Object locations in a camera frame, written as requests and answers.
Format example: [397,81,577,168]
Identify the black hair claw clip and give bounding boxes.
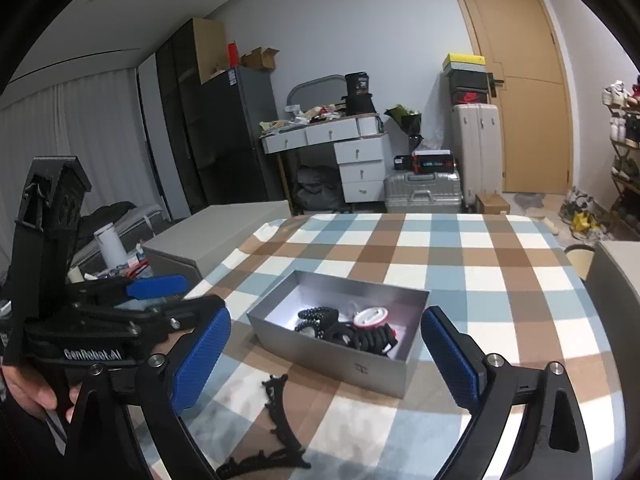
[262,374,305,454]

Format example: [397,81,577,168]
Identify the black bead necklace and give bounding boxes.
[293,303,342,337]

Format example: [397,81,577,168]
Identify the large white red-rimmed badge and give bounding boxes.
[352,307,390,330]

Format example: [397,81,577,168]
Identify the person's left hand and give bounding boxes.
[1,365,58,419]

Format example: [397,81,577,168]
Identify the grey bed footboard left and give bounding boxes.
[142,200,291,287]

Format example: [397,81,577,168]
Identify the white bottle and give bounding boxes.
[93,223,128,269]

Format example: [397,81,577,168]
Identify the black refrigerator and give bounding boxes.
[154,65,286,216]

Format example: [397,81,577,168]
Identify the white curtain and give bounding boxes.
[1,70,162,249]

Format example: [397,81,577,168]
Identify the silver cardboard box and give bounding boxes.
[247,271,428,398]

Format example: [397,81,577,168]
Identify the white drawer desk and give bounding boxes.
[260,114,393,204]

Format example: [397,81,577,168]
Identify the cardboard boxes on fridge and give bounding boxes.
[190,18,279,84]

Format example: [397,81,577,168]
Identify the silver flat suitcase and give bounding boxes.
[384,171,464,214]

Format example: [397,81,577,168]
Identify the black hat box stack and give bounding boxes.
[343,72,376,116]

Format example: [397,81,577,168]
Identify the black red box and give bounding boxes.
[394,150,456,174]

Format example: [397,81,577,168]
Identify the black flower bouquet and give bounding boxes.
[385,104,422,136]

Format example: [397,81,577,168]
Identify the beige upright suitcase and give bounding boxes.
[452,104,503,207]

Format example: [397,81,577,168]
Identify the shoe rack with sneakers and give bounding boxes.
[601,80,639,234]

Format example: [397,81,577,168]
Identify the yellow-lid shoebox stack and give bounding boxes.
[442,53,489,105]

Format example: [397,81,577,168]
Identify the wooden door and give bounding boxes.
[458,0,573,194]

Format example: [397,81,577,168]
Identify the grey bed frame right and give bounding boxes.
[586,240,639,463]

